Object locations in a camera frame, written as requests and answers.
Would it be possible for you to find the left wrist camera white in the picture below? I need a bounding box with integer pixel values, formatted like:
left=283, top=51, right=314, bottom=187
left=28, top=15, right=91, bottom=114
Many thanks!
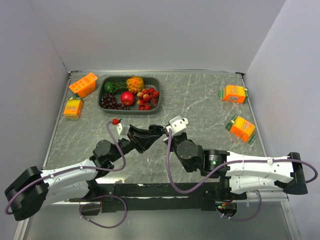
left=111, top=118, right=130, bottom=136

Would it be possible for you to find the orange box front right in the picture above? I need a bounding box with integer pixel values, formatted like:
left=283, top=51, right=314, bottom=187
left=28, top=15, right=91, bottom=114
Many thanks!
left=225, top=114, right=256, bottom=145

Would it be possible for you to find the dark purple grape bunch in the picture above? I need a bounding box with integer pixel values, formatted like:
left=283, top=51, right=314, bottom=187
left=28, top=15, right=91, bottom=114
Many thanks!
left=100, top=93, right=130, bottom=111

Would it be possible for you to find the red apple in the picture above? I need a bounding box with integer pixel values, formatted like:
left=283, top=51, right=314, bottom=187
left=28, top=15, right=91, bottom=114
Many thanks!
left=120, top=91, right=135, bottom=107

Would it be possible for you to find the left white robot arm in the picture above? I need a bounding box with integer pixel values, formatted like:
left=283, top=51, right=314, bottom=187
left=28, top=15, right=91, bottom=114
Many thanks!
left=4, top=122, right=165, bottom=221

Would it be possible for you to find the green lime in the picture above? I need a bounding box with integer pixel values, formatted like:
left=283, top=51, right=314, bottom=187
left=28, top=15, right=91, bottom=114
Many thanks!
left=103, top=81, right=115, bottom=93

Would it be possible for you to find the purple cable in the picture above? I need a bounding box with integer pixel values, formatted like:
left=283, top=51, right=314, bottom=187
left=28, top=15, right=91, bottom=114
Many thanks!
left=4, top=121, right=127, bottom=216
left=166, top=128, right=319, bottom=195

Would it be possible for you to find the orange box back right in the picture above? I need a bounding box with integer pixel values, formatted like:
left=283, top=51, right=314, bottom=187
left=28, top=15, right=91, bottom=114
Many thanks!
left=218, top=84, right=249, bottom=104

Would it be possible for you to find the red lychee cluster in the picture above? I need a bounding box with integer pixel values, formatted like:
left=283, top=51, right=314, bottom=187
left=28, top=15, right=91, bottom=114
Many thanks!
left=136, top=87, right=160, bottom=111

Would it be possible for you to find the orange sponge pack left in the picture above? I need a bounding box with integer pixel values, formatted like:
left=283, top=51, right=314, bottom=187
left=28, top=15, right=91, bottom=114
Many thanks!
left=63, top=97, right=84, bottom=121

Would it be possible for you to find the orange spiky fruit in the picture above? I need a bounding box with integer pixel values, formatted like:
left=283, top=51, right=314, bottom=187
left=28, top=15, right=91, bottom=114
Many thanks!
left=125, top=76, right=145, bottom=94

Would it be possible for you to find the orange box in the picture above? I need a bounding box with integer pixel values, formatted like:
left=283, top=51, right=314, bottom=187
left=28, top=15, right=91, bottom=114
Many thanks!
left=225, top=114, right=256, bottom=145
left=218, top=84, right=249, bottom=104

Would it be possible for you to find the dark grey fruit tray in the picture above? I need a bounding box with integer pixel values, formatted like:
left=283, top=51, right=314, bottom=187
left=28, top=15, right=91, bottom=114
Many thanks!
left=97, top=75, right=162, bottom=115

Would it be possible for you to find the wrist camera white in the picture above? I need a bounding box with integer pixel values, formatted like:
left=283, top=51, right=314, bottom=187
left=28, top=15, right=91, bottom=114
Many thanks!
left=165, top=115, right=187, bottom=137
left=111, top=118, right=130, bottom=136

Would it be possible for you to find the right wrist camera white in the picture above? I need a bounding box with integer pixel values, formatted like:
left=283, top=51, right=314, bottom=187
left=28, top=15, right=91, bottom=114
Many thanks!
left=165, top=115, right=187, bottom=137

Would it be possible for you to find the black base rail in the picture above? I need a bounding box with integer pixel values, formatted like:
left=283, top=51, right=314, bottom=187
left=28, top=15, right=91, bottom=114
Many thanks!
left=69, top=182, right=247, bottom=213

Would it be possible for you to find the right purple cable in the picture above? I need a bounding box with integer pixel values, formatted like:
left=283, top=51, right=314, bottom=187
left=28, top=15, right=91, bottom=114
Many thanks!
left=166, top=128, right=319, bottom=195

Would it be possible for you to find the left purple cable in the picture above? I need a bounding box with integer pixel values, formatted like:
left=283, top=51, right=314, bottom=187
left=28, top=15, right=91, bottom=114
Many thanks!
left=4, top=121, right=127, bottom=216

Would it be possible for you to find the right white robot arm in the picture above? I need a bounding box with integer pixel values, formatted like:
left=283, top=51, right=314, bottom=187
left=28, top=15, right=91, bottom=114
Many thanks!
left=164, top=133, right=308, bottom=199

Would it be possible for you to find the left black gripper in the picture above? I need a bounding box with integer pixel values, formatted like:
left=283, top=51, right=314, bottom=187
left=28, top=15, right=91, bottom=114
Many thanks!
left=109, top=124, right=160, bottom=163

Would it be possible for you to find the white earbud charging case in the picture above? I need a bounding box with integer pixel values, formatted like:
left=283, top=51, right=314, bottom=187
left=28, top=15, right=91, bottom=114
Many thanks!
left=182, top=118, right=189, bottom=126

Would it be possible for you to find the orange carton back left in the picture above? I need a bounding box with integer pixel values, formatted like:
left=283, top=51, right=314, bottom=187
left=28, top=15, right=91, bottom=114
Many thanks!
left=69, top=72, right=98, bottom=98

